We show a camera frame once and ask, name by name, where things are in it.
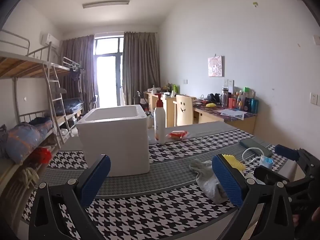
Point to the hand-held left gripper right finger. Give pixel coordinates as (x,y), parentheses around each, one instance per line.
(227,182)

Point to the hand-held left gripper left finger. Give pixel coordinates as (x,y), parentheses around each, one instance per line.
(96,180)

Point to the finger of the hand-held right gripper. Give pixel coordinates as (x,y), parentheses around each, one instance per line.
(287,152)
(270,175)

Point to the grey sock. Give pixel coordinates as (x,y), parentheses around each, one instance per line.
(207,180)

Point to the white foam box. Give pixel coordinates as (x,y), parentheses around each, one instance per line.
(117,142)

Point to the person's right hand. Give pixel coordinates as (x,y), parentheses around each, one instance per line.
(296,220)

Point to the small blue white box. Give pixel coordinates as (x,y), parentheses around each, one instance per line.
(267,160)

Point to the dark power bank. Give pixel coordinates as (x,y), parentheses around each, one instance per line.
(252,143)

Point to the houndstooth tablecloth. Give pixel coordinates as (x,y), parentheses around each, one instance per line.
(175,200)

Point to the red plastic bag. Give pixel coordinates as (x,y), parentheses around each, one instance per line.
(42,155)

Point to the wooden desk patterned cover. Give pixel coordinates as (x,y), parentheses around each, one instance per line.
(225,120)

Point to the white papers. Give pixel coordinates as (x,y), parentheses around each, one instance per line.
(233,113)

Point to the yellowish cloth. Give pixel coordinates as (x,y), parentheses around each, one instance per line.
(28,176)

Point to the row of toiletry bottles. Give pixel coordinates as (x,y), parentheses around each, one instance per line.
(240,101)

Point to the red snack packet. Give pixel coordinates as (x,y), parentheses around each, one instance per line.
(176,134)

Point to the dark blue quilt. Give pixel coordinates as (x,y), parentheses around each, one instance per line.
(43,125)

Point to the folded blue quilt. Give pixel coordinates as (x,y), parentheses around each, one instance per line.
(72,105)

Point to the small yellow object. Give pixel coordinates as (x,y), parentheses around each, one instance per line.
(210,105)

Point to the blue orange quilt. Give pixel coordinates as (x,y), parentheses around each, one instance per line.
(22,142)

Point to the smiley wooden chair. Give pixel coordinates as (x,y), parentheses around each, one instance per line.
(183,110)

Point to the black headphones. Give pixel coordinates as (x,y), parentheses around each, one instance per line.
(213,98)

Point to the white lotion pump bottle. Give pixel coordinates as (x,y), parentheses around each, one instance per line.
(159,120)

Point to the glass balcony door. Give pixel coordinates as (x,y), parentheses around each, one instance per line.
(107,80)

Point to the grey cloth bundle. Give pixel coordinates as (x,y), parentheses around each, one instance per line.
(3,140)

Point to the metal bed ladder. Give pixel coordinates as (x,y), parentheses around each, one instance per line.
(58,81)

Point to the green box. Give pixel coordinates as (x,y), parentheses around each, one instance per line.
(175,88)

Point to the hanging dark clothes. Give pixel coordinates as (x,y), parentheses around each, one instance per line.
(75,73)

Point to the metal bunk bed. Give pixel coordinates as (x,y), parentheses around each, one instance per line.
(22,62)
(60,71)

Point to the brown curtain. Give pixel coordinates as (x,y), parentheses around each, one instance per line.
(80,62)
(141,65)

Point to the white air conditioner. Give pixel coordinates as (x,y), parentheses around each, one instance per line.
(50,40)

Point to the ceiling light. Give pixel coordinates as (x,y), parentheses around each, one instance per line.
(106,4)

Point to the cartoon wall picture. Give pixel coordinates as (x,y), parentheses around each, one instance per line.
(215,66)

